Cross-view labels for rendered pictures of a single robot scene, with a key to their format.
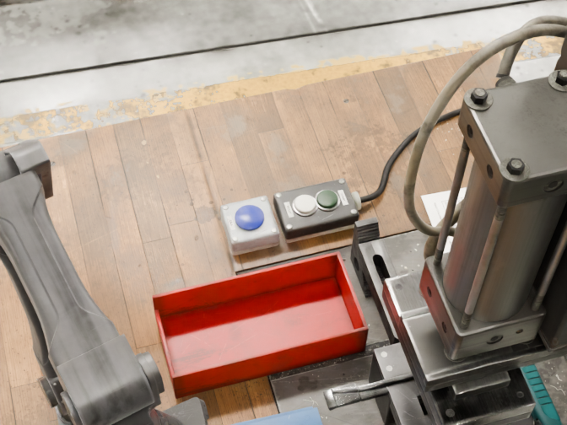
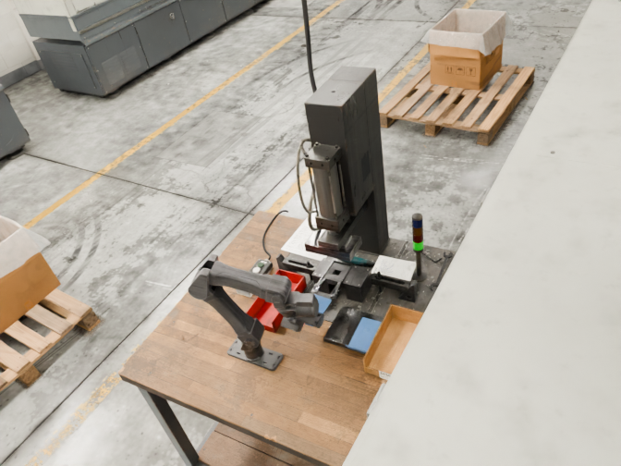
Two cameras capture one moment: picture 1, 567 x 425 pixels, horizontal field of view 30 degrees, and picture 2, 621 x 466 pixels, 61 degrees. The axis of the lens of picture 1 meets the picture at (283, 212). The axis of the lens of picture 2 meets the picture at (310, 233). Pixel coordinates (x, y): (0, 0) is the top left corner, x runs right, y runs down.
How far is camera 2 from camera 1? 98 cm
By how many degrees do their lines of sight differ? 30
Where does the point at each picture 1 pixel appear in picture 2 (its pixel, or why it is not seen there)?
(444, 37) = not seen: hidden behind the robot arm
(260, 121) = not seen: hidden behind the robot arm
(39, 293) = (246, 279)
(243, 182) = not seen: hidden behind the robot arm
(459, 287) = (329, 210)
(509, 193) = (329, 165)
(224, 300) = (261, 305)
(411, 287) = (311, 240)
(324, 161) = (248, 262)
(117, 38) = (103, 345)
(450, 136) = (272, 233)
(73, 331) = (261, 280)
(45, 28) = (70, 364)
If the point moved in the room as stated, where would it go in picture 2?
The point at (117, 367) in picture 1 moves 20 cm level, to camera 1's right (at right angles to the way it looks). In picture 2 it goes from (278, 279) to (324, 243)
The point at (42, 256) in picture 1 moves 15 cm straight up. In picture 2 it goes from (238, 273) to (225, 235)
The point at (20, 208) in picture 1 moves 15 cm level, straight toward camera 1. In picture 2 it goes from (223, 268) to (267, 275)
